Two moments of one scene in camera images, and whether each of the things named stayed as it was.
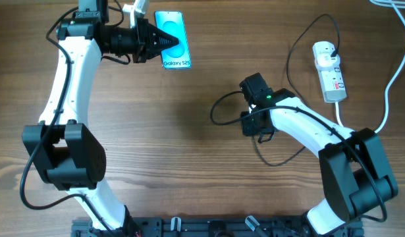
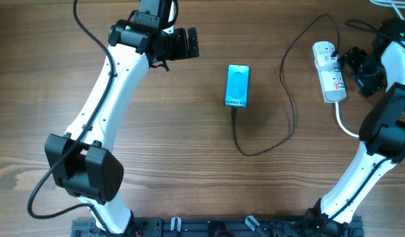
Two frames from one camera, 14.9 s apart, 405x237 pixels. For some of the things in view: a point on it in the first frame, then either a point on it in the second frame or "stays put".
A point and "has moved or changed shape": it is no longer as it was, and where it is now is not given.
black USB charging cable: x=293 y=89 to x=282 y=79
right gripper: x=251 y=123 to x=360 y=69
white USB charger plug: x=324 y=59 stays put
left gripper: x=147 y=33 to x=182 y=52
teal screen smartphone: x=177 y=56 has moved or changed shape
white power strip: x=332 y=81 stays put
